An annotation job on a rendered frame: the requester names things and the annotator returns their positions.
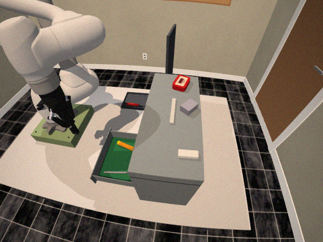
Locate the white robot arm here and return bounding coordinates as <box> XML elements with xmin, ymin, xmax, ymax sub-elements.
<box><xmin>0</xmin><ymin>0</ymin><xmax>106</xmax><ymax>134</ymax></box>

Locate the grey tool chest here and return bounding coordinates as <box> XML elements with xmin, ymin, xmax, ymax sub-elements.
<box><xmin>90</xmin><ymin>73</ymin><xmax>204</xmax><ymax>206</ymax></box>

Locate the orange cylinder with yellow end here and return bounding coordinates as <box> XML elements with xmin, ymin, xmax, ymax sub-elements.
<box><xmin>117</xmin><ymin>141</ymin><xmax>134</xmax><ymax>151</ymax></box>

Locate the black flat panel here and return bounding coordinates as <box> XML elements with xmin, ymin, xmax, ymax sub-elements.
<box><xmin>165</xmin><ymin>24</ymin><xmax>176</xmax><ymax>74</ymax></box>

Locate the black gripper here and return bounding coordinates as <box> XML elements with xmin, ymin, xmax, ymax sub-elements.
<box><xmin>39</xmin><ymin>85</ymin><xmax>79</xmax><ymax>135</ymax></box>

